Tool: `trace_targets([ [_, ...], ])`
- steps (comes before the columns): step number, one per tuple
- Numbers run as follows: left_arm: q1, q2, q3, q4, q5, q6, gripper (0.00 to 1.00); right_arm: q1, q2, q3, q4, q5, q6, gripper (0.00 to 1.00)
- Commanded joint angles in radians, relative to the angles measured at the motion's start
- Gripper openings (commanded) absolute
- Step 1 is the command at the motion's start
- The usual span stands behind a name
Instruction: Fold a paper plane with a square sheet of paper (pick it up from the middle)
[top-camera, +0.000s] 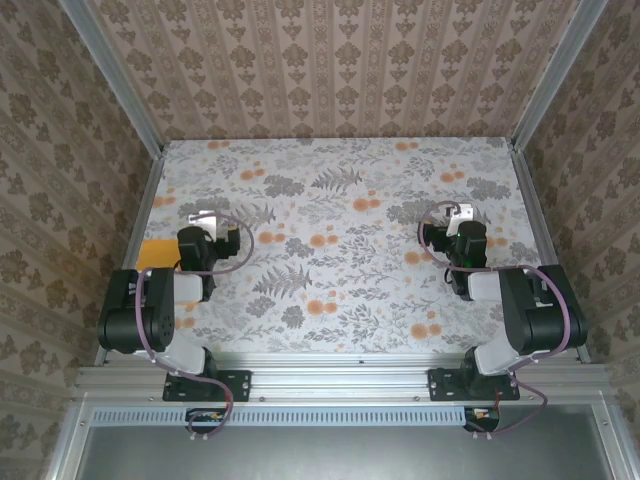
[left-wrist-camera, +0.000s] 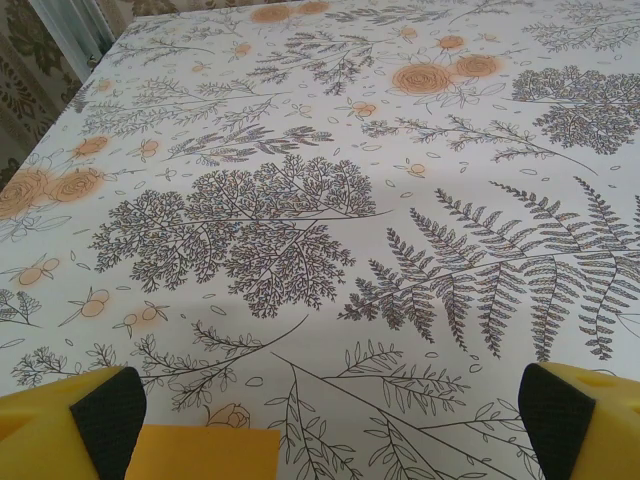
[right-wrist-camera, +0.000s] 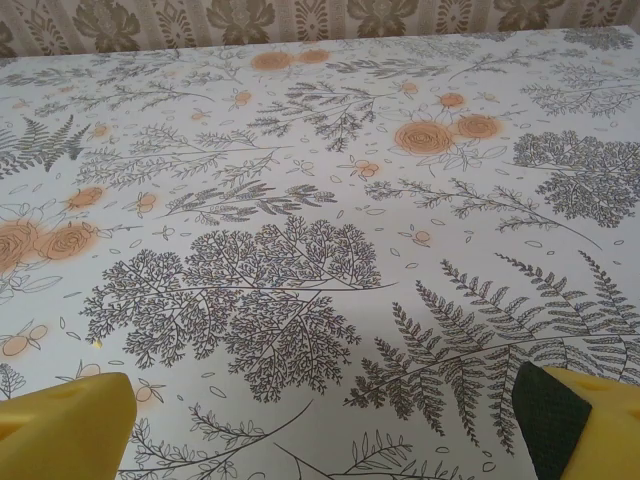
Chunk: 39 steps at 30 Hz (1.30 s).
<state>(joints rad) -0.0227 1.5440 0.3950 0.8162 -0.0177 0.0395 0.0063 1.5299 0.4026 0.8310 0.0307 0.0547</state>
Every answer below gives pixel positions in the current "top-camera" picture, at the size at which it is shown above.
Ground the black connector board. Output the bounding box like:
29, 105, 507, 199
185, 407, 227, 435
462, 405, 501, 434

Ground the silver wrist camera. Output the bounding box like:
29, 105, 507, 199
188, 212, 219, 236
446, 202, 475, 224

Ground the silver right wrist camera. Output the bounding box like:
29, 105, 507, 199
446, 202, 475, 224

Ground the orange square paper sheet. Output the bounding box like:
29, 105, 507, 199
135, 239, 180, 272

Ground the grey metal sheet panel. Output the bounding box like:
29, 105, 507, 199
74, 424, 619, 480

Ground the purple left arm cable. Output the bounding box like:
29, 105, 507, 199
134, 213, 255, 442

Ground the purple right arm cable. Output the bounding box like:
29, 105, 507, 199
417, 200, 574, 441

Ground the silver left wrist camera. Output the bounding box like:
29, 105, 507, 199
188, 212, 219, 236

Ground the floral patterned table cover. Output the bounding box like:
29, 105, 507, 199
112, 138, 569, 354

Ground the aluminium table side rail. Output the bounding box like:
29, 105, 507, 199
509, 144, 591, 364
94, 149, 166, 366

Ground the aluminium front frame rail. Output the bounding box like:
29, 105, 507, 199
74, 352, 609, 402

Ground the white slotted cable duct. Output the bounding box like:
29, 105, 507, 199
92, 405, 469, 427

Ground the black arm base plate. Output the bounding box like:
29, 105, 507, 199
428, 367, 521, 403
162, 368, 252, 403

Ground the aluminium upright post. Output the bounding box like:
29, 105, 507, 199
57, 0, 166, 159
509, 0, 609, 151

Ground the aluminium lower frame bar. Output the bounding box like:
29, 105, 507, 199
43, 394, 96, 480
592, 402, 632, 480

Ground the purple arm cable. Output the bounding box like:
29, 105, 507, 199
417, 200, 574, 441
134, 213, 255, 442

